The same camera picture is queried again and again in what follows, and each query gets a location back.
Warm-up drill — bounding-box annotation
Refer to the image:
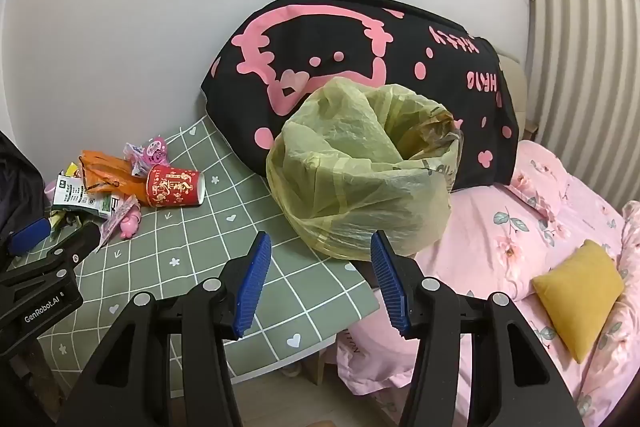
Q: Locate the pale pink wrapper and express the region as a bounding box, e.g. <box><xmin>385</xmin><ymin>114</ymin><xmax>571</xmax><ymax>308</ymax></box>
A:
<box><xmin>96</xmin><ymin>198</ymin><xmax>132</xmax><ymax>254</ymax></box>

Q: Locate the pink round-print wrapper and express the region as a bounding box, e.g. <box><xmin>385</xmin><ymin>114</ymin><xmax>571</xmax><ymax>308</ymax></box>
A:
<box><xmin>124</xmin><ymin>135</ymin><xmax>169</xmax><ymax>168</ymax></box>

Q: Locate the green checked tablecloth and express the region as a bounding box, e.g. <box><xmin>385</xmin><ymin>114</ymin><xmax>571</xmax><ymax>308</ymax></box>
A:
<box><xmin>37</xmin><ymin>114</ymin><xmax>381</xmax><ymax>385</ymax></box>

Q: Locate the black pink printed pillow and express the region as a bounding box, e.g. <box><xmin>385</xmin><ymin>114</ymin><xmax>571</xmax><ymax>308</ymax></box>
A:
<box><xmin>200</xmin><ymin>0</ymin><xmax>521</xmax><ymax>192</ymax></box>

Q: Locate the yellow-green plastic bin bag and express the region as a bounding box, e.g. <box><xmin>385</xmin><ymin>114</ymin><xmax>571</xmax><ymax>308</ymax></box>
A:
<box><xmin>266</xmin><ymin>77</ymin><xmax>466</xmax><ymax>260</ymax></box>

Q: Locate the pink floral bedding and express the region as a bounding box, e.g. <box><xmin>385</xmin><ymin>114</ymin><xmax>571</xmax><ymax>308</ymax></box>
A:
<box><xmin>336</xmin><ymin>139</ymin><xmax>640</xmax><ymax>427</ymax></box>

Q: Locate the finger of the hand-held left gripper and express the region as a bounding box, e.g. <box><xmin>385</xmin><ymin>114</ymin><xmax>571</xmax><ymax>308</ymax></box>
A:
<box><xmin>5</xmin><ymin>217</ymin><xmax>52</xmax><ymax>256</ymax></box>
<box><xmin>29</xmin><ymin>221</ymin><xmax>104</xmax><ymax>276</ymax></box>

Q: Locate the orange plastic bag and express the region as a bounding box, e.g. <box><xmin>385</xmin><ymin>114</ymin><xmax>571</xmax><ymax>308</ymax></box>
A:
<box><xmin>80</xmin><ymin>150</ymin><xmax>151</xmax><ymax>198</ymax></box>

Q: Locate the wooden table leg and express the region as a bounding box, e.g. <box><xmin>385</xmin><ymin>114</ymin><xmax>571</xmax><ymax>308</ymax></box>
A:
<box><xmin>301</xmin><ymin>346</ymin><xmax>327</xmax><ymax>387</ymax></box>

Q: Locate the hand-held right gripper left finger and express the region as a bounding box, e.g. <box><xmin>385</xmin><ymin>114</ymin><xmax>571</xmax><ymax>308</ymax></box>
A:
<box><xmin>55</xmin><ymin>231</ymin><xmax>273</xmax><ymax>427</ymax></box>

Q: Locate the red paper cup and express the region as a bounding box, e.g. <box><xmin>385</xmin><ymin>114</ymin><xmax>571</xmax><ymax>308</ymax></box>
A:
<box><xmin>145</xmin><ymin>167</ymin><xmax>206</xmax><ymax>208</ymax></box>

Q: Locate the yellow cushion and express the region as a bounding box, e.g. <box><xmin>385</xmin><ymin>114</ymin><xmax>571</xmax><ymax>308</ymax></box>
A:
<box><xmin>531</xmin><ymin>239</ymin><xmax>626</xmax><ymax>365</ymax></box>

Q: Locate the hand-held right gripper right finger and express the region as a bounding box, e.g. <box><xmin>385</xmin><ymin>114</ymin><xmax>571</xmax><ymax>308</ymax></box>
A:
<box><xmin>370</xmin><ymin>229</ymin><xmax>586</xmax><ymax>427</ymax></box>

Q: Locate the green white snack packet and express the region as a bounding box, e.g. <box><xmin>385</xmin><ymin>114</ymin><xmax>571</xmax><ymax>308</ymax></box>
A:
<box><xmin>51</xmin><ymin>171</ymin><xmax>126</xmax><ymax>222</ymax></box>

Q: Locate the clear brownish plastic bag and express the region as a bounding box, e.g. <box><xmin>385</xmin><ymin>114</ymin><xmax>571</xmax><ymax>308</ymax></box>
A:
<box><xmin>399</xmin><ymin>106</ymin><xmax>467</xmax><ymax>164</ymax></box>

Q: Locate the pink caterpillar toy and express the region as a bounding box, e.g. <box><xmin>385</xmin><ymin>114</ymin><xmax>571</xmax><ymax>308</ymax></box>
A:
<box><xmin>119</xmin><ymin>198</ymin><xmax>142</xmax><ymax>241</ymax></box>

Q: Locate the striped curtain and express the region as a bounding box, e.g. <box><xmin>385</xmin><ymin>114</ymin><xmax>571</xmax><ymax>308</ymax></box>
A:
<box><xmin>522</xmin><ymin>0</ymin><xmax>640</xmax><ymax>215</ymax></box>

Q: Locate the beige headboard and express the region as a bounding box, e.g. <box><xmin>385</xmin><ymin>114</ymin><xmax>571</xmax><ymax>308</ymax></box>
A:
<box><xmin>499</xmin><ymin>53</ymin><xmax>530</xmax><ymax>144</ymax></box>

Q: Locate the dark jacket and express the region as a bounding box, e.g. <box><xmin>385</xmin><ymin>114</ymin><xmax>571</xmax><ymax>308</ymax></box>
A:
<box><xmin>0</xmin><ymin>131</ymin><xmax>47</xmax><ymax>258</ymax></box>

